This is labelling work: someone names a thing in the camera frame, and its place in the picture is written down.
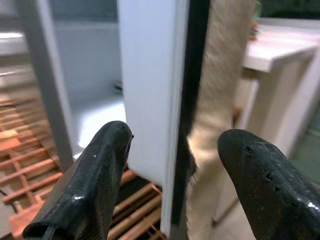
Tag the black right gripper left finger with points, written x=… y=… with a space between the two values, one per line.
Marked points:
x=82 y=180

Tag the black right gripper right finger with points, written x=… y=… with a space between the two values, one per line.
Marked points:
x=270 y=190

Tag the wooden slat rack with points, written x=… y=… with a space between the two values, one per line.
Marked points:
x=30 y=170

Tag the beige hanging towel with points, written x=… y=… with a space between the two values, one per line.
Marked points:
x=220 y=75

